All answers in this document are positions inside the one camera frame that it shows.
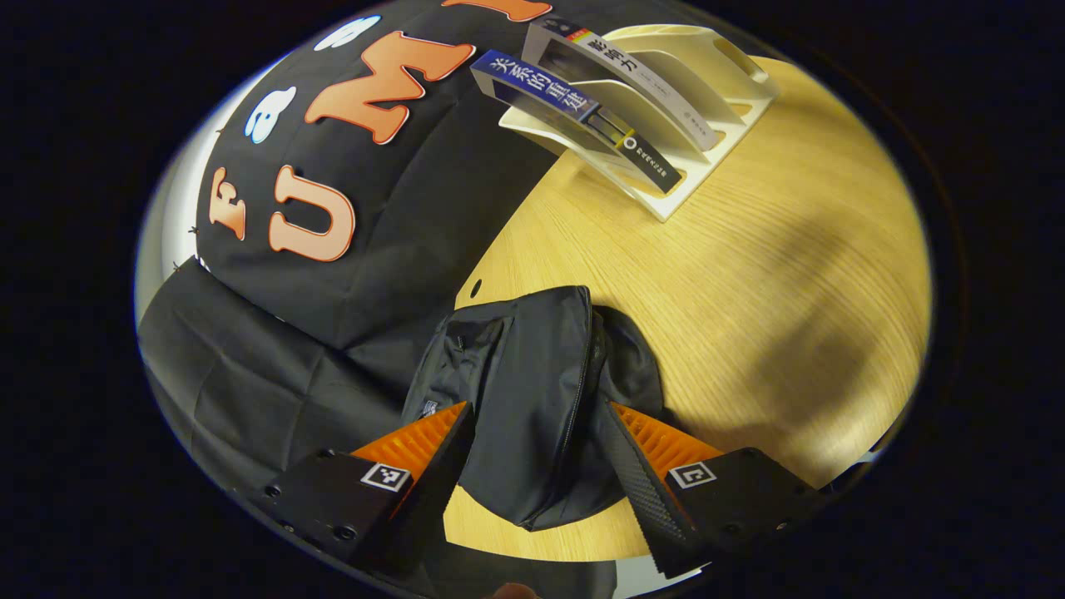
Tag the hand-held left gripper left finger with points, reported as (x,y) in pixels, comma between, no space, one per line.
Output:
(441,482)

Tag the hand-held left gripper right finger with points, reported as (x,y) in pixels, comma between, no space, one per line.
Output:
(636,491)

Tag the black schoolbag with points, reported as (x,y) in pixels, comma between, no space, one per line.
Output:
(532,374)

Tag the blue cover book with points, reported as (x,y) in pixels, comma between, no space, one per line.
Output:
(541,87)

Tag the grey portrait cover book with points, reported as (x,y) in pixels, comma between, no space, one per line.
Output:
(632,79)

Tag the white plastic bookshelf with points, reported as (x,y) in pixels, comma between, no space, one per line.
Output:
(666,46)

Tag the black backdrop cloth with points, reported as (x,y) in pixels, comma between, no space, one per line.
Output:
(399,249)

